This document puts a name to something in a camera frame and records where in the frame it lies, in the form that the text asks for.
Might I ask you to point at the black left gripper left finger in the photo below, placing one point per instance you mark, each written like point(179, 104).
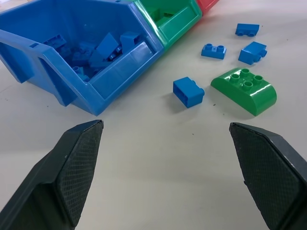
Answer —
point(72, 172)

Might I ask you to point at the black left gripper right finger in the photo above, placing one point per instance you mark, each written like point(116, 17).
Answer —
point(266, 172)

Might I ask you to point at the green rounded toy brick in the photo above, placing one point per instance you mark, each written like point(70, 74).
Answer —
point(249, 89)

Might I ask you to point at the blue two-stud toy brick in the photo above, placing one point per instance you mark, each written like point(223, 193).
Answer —
point(247, 29)
point(213, 52)
point(189, 92)
point(251, 54)

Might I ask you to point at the blue plastic storage bin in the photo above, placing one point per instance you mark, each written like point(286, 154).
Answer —
point(72, 55)

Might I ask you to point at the blue sloped toy brick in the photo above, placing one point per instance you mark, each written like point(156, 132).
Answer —
point(129, 39)
point(106, 46)

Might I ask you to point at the blue flat toy brick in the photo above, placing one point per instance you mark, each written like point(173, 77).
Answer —
point(56, 42)

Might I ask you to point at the green plastic storage bin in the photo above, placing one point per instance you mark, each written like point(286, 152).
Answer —
point(177, 21)

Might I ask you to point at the red plastic storage bin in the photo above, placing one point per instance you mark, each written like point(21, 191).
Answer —
point(207, 6)

